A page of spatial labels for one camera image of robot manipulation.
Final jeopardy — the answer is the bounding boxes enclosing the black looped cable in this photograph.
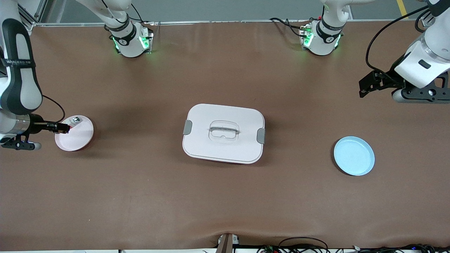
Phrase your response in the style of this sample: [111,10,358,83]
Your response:
[279,236,330,253]

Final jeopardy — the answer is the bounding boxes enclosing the light blue round plate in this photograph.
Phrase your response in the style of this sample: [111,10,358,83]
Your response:
[333,136,375,176]

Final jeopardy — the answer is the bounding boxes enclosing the black arm base cable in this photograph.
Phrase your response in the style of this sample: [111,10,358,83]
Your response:
[130,3,155,25]
[270,18,304,37]

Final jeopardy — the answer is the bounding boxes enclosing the brown table mat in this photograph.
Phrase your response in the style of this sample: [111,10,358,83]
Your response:
[0,20,450,251]

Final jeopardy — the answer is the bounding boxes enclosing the aluminium frame corner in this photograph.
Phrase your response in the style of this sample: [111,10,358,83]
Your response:
[17,0,48,31]

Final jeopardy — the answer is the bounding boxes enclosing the metal table edge rail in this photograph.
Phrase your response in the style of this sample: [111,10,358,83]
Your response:
[32,20,422,27]

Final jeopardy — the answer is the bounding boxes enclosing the white lidded box grey clips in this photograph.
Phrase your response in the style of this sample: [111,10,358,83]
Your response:
[182,104,266,164]

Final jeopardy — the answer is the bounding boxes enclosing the brown upright post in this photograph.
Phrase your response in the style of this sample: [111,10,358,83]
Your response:
[216,233,233,253]

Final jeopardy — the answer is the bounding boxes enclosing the pink round plate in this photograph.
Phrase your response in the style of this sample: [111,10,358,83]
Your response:
[54,115,94,152]

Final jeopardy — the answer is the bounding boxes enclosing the black cable bundle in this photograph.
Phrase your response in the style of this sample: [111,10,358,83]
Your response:
[352,244,450,253]

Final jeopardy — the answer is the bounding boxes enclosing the black left arm base cable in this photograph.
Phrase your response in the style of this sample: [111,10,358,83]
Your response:
[270,18,304,37]

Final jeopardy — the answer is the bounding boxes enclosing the black right arm base cable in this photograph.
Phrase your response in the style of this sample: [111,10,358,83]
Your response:
[130,3,155,25]

